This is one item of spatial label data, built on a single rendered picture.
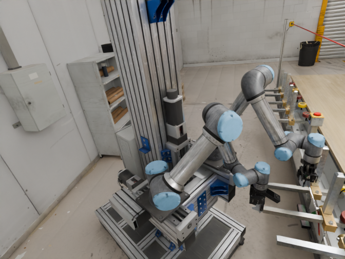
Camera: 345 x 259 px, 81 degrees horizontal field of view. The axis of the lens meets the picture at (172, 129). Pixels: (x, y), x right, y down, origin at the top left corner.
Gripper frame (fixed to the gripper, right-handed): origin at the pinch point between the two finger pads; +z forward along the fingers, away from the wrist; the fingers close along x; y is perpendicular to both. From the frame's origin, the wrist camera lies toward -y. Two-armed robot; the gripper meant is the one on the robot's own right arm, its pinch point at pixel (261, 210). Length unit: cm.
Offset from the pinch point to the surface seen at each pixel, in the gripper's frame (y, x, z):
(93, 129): 232, -120, 27
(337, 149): -54, -63, -7
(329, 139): -53, -77, -7
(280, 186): -12.7, -23.5, 0.5
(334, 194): -33.3, -2.2, -19.5
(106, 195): 177, -50, 83
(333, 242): -41.9, -4.0, 20.7
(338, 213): -51, -27, 21
